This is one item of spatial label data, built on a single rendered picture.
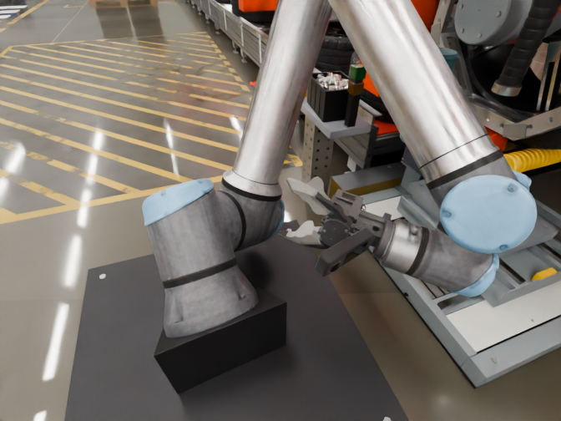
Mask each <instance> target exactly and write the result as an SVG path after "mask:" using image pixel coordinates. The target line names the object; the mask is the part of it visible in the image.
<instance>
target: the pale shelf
mask: <svg viewBox="0 0 561 421"><path fill-rule="evenodd" d="M301 111H302V112H303V113H304V114H305V115H306V116H307V117H308V118H309V119H310V120H311V121H312V122H313V123H314V124H315V125H316V126H317V128H318V129H319V130H320V131H321V132H322V133H323V134H324V135H325V136H326V137H327V138H328V139H337V138H341V137H347V136H351V135H355V134H364V133H368V132H371V124H369V123H368V122H367V121H365V120H364V119H363V118H362V117H361V116H360V115H357V117H356V125H355V126H356V128H352V129H347V128H346V127H345V126H344V125H343V124H344V123H345V120H337V121H330V122H322V121H321V119H320V118H319V117H318V116H317V114H316V113H315V112H314V110H313V109H312V108H311V106H310V105H309V104H308V103H307V97H305V98H304V101H303V104H302V107H301Z"/></svg>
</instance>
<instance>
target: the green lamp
mask: <svg viewBox="0 0 561 421"><path fill-rule="evenodd" d="M350 77H351V78H352V79H354V80H359V79H365V77H366V70H365V68H364V66H363V64H362V63H356V64H352V65H351V70H350Z"/></svg>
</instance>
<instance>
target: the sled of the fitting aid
mask: <svg viewBox="0 0 561 421"><path fill-rule="evenodd" d="M397 210H398V211H399V212H400V213H401V214H402V215H403V216H404V217H405V218H406V219H407V220H408V221H409V222H410V223H412V224H415V225H418V226H423V227H426V228H428V229H431V230H434V231H435V229H436V227H437V225H438V222H439V221H440V220H439V219H438V218H436V216H435V215H434V214H433V213H431V211H429V210H428V209H427V208H426V207H425V206H424V205H423V204H422V203H421V202H419V201H418V200H417V199H416V198H415V197H414V196H413V195H411V194H407V195H402V196H401V198H400V200H399V203H398V206H397ZM559 281H561V243H560V242H559V241H557V240H555V239H554V238H553V239H552V240H549V241H545V242H542V243H539V244H537V245H535V246H530V247H528V248H526V249H523V250H521V251H516V252H514V253H512V254H509V255H506V256H502V257H499V268H498V272H496V275H495V279H494V280H493V283H492V284H491V285H490V287H489V288H488V289H487V290H486V291H485V292H483V293H482V294H480V295H481V296H482V297H483V298H484V299H485V300H486V301H487V302H488V303H489V304H490V305H491V306H493V307H497V306H499V305H502V304H504V303H506V302H510V301H512V300H513V299H516V298H518V297H521V296H524V295H526V294H529V293H530V292H534V291H537V290H538V289H540V288H543V287H546V286H548V285H551V284H553V283H555V282H559Z"/></svg>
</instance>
